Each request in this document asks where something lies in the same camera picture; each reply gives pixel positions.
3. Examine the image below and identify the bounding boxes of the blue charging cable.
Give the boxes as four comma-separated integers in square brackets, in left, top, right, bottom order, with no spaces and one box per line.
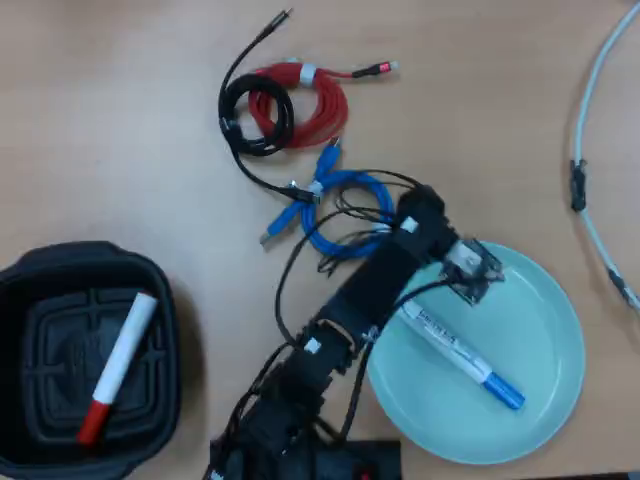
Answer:
[258,137,399,261]

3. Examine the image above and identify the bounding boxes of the white marker blue cap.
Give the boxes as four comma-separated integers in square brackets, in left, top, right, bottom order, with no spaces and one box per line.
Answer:
[397,299,527,412]

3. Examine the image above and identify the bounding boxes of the black plastic bowl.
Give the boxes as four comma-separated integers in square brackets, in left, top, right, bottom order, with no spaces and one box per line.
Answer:
[0,241,181,480]

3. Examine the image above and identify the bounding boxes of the thin black arm wires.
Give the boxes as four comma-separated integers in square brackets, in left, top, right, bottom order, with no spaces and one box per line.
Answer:
[273,168,436,351]

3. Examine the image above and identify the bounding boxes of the white marker red cap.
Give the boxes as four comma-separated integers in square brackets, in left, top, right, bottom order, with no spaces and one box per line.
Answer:
[75,291,159,447]

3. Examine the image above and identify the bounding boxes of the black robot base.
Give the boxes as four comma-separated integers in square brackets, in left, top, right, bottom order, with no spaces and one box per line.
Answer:
[207,438,404,480]

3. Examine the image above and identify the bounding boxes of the bare circuit board camera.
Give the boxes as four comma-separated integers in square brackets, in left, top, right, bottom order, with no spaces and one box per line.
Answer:
[439,238,505,306]

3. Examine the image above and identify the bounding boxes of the black charging cable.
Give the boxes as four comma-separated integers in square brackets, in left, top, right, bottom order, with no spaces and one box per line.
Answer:
[217,7,324,206]

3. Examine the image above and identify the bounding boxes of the red charging cable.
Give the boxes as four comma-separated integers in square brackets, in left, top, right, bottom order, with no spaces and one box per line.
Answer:
[247,58,401,150]

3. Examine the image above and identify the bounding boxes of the white cable with black tape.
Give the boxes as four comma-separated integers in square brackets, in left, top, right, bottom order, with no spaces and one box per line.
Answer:
[569,0,640,316]

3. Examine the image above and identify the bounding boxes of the light green bowl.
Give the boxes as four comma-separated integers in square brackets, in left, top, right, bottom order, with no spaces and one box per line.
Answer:
[364,240,586,466]

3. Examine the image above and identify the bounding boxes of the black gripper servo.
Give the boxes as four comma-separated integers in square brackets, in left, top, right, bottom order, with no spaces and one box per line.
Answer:
[397,185,459,264]

